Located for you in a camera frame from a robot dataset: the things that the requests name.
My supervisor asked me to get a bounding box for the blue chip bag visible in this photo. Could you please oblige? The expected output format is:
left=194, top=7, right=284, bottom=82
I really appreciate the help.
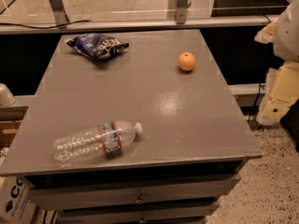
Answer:
left=66, top=33, right=129, bottom=62

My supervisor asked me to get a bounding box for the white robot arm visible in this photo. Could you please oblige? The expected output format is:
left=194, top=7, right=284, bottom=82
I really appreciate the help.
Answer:
left=254, top=0, right=299, bottom=126

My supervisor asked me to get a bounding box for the clear plastic water bottle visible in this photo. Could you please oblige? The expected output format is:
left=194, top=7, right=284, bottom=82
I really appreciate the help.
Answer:
left=53, top=120, right=143, bottom=165

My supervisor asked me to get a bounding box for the orange fruit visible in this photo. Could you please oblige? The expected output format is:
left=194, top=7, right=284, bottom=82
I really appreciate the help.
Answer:
left=178, top=52, right=195, bottom=72

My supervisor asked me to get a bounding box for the grey drawer cabinet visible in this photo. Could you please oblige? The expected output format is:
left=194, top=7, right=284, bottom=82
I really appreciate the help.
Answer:
left=0, top=30, right=262, bottom=224

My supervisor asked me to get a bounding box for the white cylinder object left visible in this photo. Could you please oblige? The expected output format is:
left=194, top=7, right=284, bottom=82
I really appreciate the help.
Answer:
left=0, top=83, right=16, bottom=106

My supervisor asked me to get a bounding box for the brown cardboard box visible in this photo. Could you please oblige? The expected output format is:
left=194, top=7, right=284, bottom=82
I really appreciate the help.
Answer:
left=0, top=120, right=21, bottom=148

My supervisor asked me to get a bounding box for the white cardboard box blue print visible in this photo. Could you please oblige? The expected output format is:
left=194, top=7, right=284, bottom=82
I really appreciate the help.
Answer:
left=0, top=177, right=36, bottom=224

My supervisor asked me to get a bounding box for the black cable on ledge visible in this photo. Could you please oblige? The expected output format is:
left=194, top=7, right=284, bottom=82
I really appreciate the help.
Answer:
left=0, top=19, right=92, bottom=30

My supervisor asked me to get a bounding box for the black cable at right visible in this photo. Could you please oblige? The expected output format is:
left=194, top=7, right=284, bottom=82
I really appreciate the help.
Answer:
left=248, top=83, right=263, bottom=123

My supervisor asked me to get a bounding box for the grey metal bracket centre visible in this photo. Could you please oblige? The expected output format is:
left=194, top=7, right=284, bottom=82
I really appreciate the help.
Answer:
left=176, top=0, right=188, bottom=24

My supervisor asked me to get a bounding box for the grey metal bracket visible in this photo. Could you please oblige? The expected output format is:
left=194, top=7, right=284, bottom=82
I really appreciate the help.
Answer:
left=176, top=0, right=188, bottom=24
left=49, top=0, right=69, bottom=25

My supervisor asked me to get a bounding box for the grey metal bracket left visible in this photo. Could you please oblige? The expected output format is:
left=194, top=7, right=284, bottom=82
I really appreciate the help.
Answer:
left=49, top=0, right=69, bottom=25

